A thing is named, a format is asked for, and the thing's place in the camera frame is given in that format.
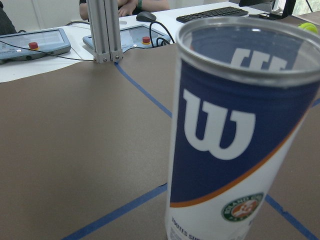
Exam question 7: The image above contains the teach pendant farther from post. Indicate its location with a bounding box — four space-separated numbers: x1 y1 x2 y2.
0 28 71 64

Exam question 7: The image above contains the black monitor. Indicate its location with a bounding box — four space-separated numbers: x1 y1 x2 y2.
238 0 296 20

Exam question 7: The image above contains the Wilson tennis ball can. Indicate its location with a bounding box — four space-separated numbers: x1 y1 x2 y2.
165 16 320 240

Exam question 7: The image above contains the yellow tennis ball far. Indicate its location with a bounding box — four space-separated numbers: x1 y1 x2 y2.
298 22 318 34

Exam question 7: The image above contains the person in black shirt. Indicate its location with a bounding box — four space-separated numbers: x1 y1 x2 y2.
78 0 171 21

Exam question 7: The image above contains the teach pendant near post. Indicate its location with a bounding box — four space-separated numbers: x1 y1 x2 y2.
82 23 172 54

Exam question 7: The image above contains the black computer mouse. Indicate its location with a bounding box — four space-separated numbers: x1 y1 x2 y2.
136 11 157 22

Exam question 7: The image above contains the black keyboard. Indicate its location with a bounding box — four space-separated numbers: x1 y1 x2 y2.
176 6 249 23

